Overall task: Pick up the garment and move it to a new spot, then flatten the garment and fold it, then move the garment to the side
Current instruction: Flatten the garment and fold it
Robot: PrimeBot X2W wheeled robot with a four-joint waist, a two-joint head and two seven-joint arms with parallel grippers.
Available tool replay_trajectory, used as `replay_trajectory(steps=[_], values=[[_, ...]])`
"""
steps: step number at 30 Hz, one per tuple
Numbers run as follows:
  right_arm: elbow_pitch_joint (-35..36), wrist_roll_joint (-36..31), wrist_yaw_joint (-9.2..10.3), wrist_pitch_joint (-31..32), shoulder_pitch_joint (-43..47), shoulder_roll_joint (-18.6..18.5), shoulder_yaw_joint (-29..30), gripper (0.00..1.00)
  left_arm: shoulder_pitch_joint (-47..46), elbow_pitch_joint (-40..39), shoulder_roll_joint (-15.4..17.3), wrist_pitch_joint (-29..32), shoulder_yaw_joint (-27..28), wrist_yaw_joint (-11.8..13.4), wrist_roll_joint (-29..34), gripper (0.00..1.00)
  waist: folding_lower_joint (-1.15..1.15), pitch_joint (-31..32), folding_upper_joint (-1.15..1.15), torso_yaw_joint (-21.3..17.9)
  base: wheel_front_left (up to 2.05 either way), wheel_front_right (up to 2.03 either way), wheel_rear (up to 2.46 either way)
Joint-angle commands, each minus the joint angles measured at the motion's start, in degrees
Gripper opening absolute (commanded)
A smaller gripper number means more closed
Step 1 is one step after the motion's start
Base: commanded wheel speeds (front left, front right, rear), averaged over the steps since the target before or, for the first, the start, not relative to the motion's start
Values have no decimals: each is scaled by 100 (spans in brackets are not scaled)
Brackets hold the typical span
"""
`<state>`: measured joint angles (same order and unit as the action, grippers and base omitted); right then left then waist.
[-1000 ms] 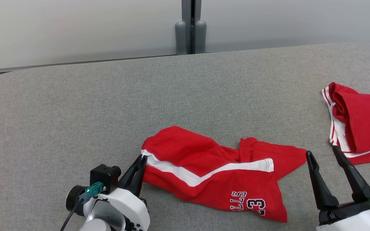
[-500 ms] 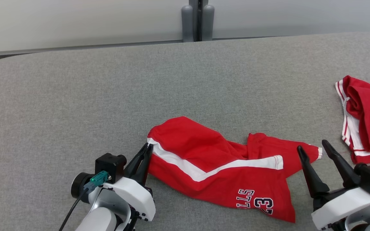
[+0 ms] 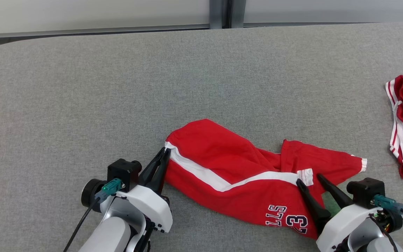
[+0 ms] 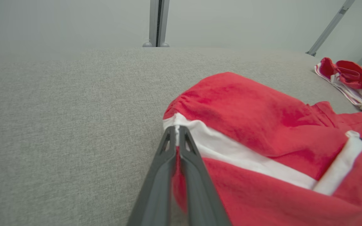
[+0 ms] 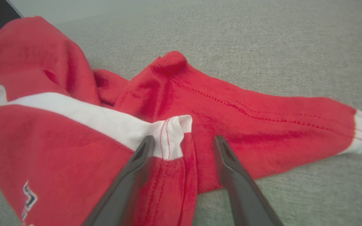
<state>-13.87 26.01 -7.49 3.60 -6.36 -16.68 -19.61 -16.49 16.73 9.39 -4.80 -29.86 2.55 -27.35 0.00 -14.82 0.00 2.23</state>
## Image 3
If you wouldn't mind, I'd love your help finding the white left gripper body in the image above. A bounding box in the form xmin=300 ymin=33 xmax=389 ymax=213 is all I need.
xmin=116 ymin=185 xmax=173 ymax=233

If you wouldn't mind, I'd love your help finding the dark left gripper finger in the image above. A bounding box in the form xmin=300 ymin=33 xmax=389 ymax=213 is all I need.
xmin=151 ymin=150 xmax=171 ymax=195
xmin=139 ymin=147 xmax=166 ymax=186

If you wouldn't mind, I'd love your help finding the grey partition post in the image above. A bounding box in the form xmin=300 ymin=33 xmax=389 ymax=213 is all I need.
xmin=209 ymin=0 xmax=247 ymax=29

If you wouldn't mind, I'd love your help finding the teal right cable connector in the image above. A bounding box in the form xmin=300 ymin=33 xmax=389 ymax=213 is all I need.
xmin=374 ymin=195 xmax=403 ymax=217

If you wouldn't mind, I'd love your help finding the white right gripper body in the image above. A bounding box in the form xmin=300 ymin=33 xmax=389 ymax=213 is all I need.
xmin=316 ymin=204 xmax=377 ymax=252

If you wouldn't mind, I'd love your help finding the teal left cable connector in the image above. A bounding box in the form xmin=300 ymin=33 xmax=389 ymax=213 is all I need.
xmin=95 ymin=178 xmax=122 ymax=203

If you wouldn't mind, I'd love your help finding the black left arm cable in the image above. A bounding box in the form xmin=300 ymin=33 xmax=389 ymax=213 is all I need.
xmin=63 ymin=198 xmax=100 ymax=252

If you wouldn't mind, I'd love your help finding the teal cable connector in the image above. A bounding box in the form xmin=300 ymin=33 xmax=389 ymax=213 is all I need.
xmin=95 ymin=178 xmax=122 ymax=203
xmin=374 ymin=195 xmax=403 ymax=217

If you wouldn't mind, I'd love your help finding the grey partition base rail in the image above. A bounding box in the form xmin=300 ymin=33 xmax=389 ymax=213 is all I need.
xmin=243 ymin=22 xmax=380 ymax=27
xmin=0 ymin=24 xmax=210 ymax=39

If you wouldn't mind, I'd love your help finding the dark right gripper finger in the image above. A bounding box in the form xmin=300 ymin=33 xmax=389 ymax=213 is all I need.
xmin=296 ymin=178 xmax=331 ymax=233
xmin=317 ymin=173 xmax=354 ymax=209

